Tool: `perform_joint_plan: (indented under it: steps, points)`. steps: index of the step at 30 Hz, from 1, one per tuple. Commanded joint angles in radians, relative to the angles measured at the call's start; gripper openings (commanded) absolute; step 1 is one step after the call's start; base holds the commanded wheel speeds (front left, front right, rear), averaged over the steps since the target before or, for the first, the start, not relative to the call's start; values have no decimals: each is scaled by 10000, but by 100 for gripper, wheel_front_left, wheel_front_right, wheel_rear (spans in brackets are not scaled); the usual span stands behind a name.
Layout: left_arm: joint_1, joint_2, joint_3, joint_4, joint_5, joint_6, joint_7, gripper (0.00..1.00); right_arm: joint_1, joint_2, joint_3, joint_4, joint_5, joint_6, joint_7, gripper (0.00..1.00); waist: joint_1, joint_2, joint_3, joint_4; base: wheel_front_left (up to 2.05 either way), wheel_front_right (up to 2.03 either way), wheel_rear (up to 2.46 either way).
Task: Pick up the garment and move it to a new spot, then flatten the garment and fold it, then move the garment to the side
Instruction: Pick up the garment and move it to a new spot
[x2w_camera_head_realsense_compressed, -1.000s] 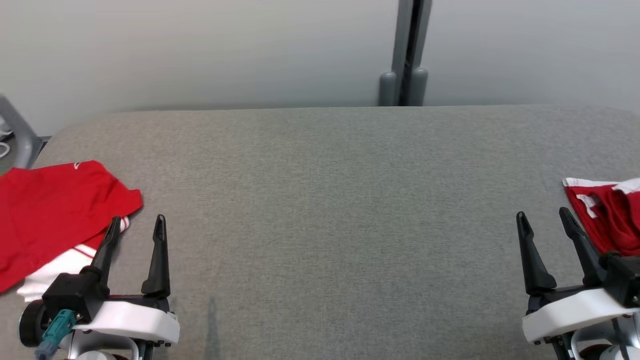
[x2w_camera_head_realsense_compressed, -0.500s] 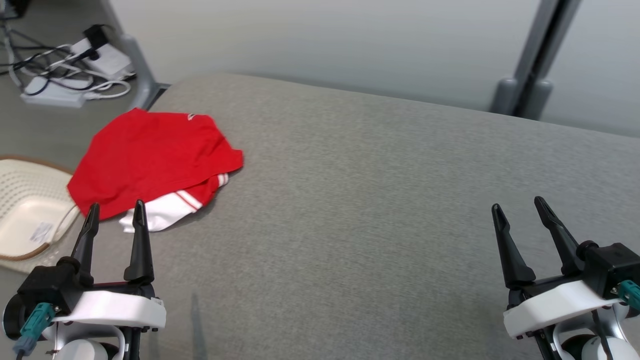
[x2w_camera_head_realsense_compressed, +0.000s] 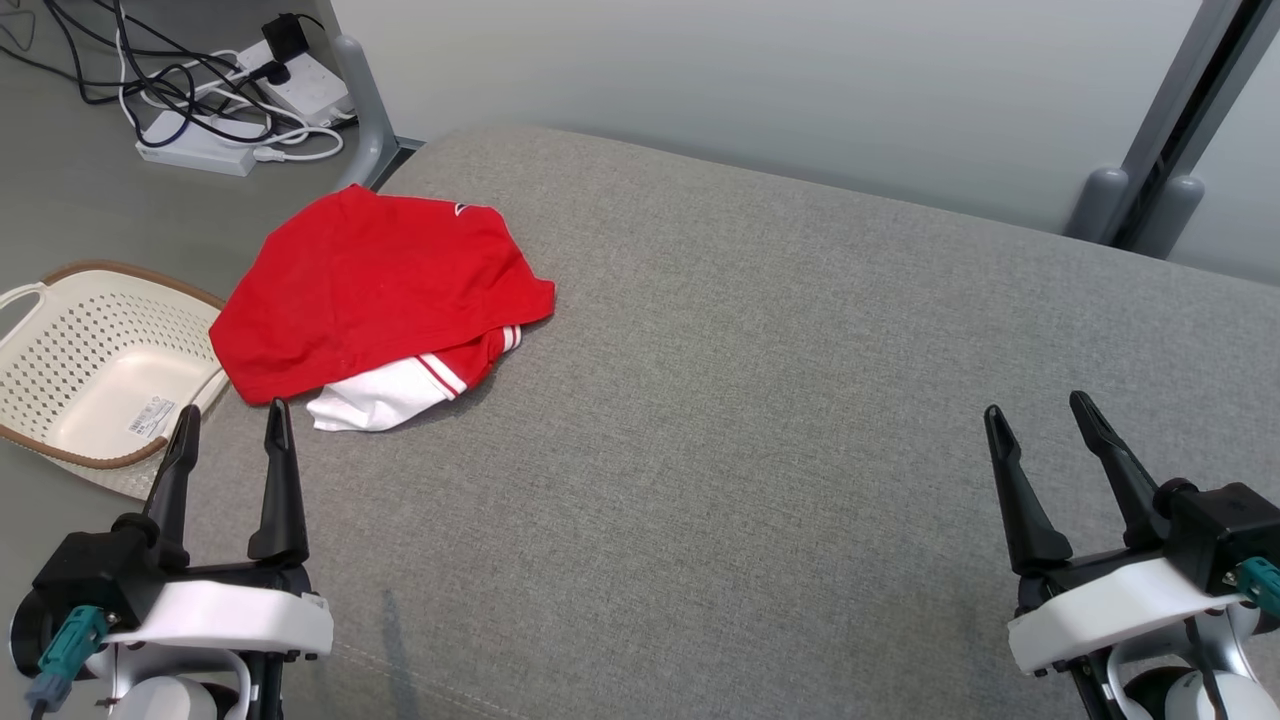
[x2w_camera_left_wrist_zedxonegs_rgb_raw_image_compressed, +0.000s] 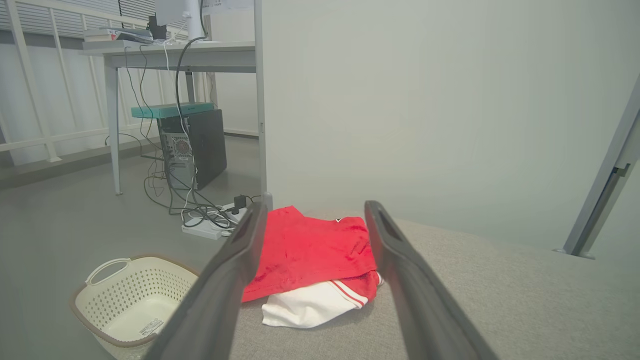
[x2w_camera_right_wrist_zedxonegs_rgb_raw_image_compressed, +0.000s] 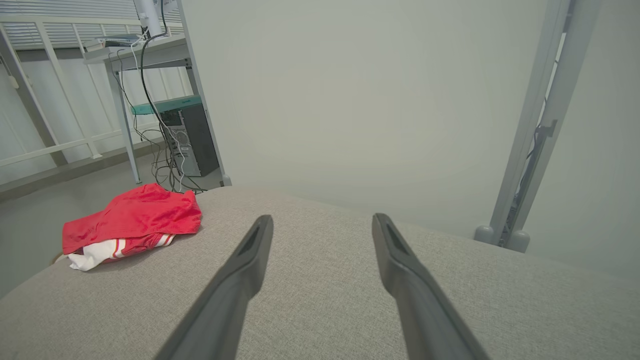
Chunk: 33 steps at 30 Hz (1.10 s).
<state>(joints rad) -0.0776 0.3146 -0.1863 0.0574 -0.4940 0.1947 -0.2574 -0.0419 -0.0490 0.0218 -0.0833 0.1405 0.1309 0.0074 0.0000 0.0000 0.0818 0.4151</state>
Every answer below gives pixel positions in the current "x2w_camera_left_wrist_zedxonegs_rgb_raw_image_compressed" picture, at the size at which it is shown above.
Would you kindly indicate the small black desk device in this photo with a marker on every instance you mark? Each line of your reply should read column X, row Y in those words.
column 157, row 31

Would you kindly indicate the red jersey with white trim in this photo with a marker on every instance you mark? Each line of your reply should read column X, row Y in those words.
column 310, row 250

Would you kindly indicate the black computer tower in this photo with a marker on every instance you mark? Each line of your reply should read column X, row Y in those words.
column 207, row 145

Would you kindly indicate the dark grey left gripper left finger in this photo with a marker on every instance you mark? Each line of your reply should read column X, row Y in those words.
column 210, row 310

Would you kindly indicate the stack of books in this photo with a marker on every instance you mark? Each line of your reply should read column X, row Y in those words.
column 100, row 35

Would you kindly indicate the slim grey upright partition post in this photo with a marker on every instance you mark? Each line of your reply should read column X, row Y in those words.
column 260, row 100

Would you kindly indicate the flat teal box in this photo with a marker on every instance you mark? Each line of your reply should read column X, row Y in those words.
column 170, row 110

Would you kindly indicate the white power strip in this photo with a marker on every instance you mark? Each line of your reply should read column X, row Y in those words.
column 200, row 231

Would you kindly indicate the white metal desk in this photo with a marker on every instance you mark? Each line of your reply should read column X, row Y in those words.
column 200, row 57

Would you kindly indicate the black power adapter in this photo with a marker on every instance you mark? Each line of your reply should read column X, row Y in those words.
column 240, row 201

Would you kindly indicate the white metal railing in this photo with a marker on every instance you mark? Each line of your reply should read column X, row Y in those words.
column 31, row 80

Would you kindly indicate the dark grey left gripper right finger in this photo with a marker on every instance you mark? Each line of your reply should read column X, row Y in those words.
column 425, row 310

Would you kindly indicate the white monitor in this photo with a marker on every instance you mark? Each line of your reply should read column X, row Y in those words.
column 192, row 20

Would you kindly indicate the cream plastic laundry basket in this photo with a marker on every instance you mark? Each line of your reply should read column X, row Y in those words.
column 130, row 300

